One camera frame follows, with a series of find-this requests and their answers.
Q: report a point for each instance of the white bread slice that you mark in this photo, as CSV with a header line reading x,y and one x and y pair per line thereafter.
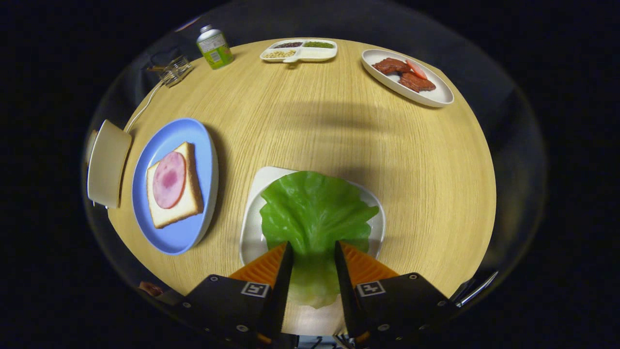
x,y
191,194

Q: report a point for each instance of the pile of green beans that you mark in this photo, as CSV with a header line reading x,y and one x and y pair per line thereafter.
x,y
318,44

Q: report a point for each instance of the pile of yellow beans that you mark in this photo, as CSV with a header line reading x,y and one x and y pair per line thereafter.
x,y
279,54

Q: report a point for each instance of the grey metal bar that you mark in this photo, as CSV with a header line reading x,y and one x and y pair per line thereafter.
x,y
477,289

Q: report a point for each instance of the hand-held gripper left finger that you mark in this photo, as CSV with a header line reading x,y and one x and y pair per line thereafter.
x,y
286,291

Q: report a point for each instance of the cream toaster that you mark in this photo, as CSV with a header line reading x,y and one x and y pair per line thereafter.
x,y
109,165

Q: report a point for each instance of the pile of dark red beans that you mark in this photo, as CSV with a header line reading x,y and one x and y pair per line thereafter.
x,y
289,45

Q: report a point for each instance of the white divided dish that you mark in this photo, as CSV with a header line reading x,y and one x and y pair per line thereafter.
x,y
315,54

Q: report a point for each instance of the blue plate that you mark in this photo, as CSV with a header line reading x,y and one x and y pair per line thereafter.
x,y
179,237

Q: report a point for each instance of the green lettuce leaf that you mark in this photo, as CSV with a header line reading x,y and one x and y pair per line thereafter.
x,y
315,213

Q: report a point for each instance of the pink ham slice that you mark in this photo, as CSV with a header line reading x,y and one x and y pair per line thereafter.
x,y
169,179

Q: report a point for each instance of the brown meat piece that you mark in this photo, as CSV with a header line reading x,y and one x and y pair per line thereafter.
x,y
416,83
390,66

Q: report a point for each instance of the pink sausage slice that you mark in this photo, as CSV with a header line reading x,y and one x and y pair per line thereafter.
x,y
416,69

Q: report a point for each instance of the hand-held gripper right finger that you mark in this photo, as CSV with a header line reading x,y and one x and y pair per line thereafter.
x,y
343,291

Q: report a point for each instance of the white square plate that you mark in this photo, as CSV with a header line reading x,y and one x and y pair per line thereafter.
x,y
254,237

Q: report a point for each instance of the white oval plate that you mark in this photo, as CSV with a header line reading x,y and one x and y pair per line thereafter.
x,y
436,94

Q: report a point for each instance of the green label metal bottle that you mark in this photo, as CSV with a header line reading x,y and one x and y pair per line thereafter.
x,y
215,51

